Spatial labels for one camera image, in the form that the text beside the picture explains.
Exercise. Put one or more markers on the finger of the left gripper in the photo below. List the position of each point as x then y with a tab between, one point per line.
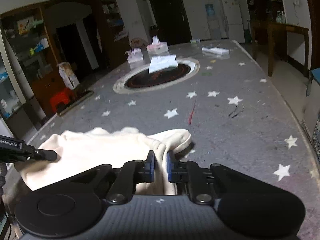
14	150

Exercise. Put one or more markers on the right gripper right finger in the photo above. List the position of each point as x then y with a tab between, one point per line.
191	180

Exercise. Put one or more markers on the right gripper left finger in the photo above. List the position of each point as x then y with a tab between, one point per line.
126	179

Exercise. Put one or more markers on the cream garment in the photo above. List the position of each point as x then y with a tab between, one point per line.
78	152

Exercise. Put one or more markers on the gloved left hand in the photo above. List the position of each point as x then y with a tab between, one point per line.
3	173

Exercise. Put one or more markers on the red plastic stool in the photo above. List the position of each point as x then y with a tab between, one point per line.
61	100

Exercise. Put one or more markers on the round black induction cooktop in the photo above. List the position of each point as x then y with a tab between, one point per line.
140	80

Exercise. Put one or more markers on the white paper bag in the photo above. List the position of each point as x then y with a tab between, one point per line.
68	75

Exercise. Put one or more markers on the loose white tissue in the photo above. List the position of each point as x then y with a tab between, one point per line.
161	62

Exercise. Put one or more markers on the white remote control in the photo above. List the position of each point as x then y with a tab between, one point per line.
216	50

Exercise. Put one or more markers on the pink tissue box with tissue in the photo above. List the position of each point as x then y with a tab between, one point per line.
157	47

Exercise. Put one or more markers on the strawberry print pet bed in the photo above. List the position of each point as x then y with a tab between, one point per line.
138	43

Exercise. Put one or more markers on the small flat packet on table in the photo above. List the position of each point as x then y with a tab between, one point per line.
193	41

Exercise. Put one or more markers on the water dispenser with blue bottle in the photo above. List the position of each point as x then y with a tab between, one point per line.
213	22

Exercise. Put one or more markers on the blue covered sofa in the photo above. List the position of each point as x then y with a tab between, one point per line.
311	113

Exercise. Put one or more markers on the white refrigerator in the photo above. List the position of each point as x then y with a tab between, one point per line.
232	13

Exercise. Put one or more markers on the dark entrance door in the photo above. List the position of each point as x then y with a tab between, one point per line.
171	21

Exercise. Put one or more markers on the dark wooden side table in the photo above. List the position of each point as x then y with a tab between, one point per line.
277	43

